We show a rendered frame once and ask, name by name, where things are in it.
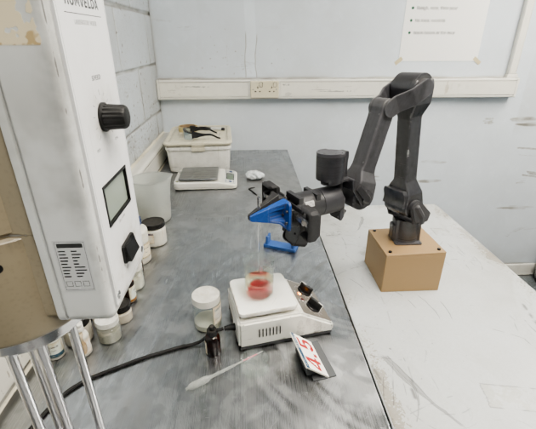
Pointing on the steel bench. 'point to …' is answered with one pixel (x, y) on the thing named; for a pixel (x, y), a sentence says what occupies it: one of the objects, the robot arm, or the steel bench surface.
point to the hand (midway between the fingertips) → (265, 214)
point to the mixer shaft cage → (42, 362)
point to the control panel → (306, 301)
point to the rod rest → (279, 245)
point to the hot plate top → (282, 294)
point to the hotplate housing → (274, 326)
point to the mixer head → (52, 174)
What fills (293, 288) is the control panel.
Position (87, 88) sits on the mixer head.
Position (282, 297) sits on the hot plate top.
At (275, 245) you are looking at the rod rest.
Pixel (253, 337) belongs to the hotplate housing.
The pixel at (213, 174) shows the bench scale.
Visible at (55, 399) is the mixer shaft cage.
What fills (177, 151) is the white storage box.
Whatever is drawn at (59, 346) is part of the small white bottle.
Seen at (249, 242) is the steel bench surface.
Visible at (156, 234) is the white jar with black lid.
